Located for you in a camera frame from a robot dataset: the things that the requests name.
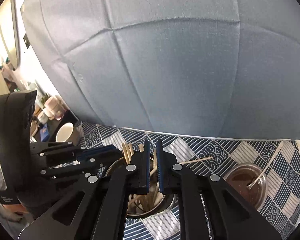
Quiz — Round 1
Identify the wooden chopstick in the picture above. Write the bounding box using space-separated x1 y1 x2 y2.
128 143 134 156
128 194 146 204
122 142 131 164
139 144 144 152
142 183 159 211
179 157 213 165
150 150 158 176

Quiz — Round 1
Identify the beige ceramic mug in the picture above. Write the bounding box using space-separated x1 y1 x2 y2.
56 122 81 145

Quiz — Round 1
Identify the white plant pot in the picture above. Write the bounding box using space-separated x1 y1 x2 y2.
37 111 49 125

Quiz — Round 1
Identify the pink jar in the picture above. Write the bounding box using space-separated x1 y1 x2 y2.
44 96 65 120

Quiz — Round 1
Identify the black steel utensil cup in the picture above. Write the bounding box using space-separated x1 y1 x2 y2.
103 155 177 218

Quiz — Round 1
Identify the steel bowl with sauce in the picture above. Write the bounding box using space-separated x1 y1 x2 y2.
223 163 267 211

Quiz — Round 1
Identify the person's left hand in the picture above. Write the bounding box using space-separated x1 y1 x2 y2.
0 202 28 222

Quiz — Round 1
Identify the black side shelf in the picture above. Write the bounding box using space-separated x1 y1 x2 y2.
47 110 78 142

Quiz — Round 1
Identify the oval wall mirror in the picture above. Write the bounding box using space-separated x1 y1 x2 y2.
0 0 20 70

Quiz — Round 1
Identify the blue white patterned tablecloth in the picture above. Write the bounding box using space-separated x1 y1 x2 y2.
76 121 300 239

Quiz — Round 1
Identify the metal spoon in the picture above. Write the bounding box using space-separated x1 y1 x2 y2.
247 141 284 190

